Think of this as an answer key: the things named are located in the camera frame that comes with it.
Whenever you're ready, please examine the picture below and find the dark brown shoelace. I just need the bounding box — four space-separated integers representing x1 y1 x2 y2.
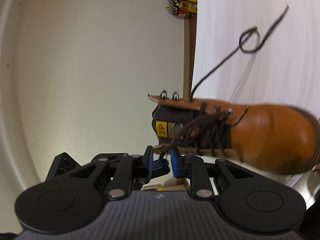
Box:
158 4 290 160

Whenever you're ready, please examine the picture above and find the brown leather work boot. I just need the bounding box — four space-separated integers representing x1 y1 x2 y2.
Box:
150 92 319 174

